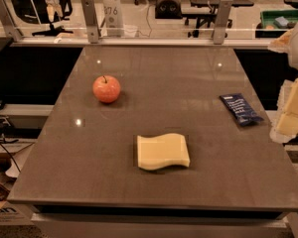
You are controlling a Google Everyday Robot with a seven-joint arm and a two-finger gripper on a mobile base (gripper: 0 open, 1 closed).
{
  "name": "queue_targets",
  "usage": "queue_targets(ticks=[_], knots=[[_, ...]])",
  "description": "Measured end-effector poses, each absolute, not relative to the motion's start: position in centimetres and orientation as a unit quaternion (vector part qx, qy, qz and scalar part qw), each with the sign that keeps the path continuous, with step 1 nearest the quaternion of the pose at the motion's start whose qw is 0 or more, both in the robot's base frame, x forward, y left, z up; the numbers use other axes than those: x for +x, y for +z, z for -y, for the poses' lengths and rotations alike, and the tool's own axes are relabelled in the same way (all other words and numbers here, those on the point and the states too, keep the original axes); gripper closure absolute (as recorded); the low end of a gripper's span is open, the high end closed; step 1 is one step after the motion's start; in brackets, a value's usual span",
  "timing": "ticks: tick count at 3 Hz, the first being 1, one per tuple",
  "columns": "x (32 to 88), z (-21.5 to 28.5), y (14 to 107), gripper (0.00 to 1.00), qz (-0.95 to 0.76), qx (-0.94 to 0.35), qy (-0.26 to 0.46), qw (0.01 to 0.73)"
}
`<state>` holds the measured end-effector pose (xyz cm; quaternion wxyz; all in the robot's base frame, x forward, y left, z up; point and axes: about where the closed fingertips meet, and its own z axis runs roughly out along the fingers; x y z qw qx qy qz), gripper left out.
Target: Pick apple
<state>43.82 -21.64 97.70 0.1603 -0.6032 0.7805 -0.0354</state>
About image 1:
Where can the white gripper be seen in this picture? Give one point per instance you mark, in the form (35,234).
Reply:
(285,123)

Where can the red apple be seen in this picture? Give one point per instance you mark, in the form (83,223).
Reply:
(106,89)

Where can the white numbered robot base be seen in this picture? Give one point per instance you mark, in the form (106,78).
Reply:
(113,18)

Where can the dark blue snack packet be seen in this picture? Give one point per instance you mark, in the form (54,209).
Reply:
(237,105)

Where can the green plastic bin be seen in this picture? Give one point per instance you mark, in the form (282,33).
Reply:
(274,23)

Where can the yellow sponge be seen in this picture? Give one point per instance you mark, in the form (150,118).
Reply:
(154,153)

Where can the black desk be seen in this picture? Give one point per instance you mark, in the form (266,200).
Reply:
(207,11)

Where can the black box with round lenses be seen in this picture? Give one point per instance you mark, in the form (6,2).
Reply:
(168,9)

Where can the right metal bracket post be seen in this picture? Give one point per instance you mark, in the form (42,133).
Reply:
(221,21)

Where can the metal bracket post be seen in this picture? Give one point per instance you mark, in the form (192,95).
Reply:
(90,18)
(221,21)
(8,23)

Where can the middle metal bracket post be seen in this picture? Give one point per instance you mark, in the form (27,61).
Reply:
(90,18)

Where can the left metal bracket post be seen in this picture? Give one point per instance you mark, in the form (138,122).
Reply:
(8,23)

